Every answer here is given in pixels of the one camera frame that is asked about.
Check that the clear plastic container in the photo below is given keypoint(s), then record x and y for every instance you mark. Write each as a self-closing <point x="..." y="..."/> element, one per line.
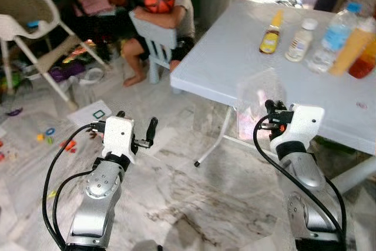
<point x="255" y="95"/>

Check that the small orange toy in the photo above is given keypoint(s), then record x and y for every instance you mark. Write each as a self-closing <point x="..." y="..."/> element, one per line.
<point x="69" y="145"/>

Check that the white plastic table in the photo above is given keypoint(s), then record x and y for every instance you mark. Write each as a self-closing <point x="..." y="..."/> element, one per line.
<point x="235" y="51"/>

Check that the white plastic bottle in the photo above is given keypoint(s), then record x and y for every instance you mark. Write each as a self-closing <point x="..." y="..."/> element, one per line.
<point x="299" y="44"/>

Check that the small yellow label bottle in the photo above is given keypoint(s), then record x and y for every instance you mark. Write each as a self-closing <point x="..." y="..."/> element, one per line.
<point x="270" y="39"/>

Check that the purple bag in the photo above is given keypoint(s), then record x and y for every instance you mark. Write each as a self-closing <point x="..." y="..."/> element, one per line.
<point x="64" y="73"/>

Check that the clear blue cap water bottle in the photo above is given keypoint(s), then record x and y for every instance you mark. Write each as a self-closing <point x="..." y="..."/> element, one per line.
<point x="332" y="42"/>

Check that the small grey plastic chair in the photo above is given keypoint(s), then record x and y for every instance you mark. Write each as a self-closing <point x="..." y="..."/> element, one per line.
<point x="154" y="33"/>

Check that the red orange drink bottle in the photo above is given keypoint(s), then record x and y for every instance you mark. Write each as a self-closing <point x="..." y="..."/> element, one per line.
<point x="364" y="66"/>

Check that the orange juice bottle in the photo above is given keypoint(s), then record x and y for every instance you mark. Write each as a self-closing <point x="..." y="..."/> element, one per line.
<point x="352" y="48"/>

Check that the pink cushion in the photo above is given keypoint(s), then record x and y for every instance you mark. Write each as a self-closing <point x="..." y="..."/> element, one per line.
<point x="93" y="1"/>

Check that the seated child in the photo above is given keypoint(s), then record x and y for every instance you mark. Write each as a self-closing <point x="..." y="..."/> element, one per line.
<point x="183" y="13"/>

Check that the white plastic armchair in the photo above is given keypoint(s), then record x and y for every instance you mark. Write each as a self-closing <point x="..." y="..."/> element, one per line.
<point x="17" y="26"/>

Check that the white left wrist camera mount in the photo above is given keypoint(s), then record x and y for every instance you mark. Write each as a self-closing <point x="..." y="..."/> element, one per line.
<point x="118" y="136"/>

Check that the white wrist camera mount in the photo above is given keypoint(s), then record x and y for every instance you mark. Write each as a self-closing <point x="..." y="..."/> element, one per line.
<point x="118" y="136"/>
<point x="302" y="123"/>

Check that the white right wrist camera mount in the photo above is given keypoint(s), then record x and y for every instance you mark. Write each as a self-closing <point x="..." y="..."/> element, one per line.
<point x="302" y="123"/>

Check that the white card with green frame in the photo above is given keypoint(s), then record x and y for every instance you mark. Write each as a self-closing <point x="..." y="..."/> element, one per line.
<point x="85" y="116"/>

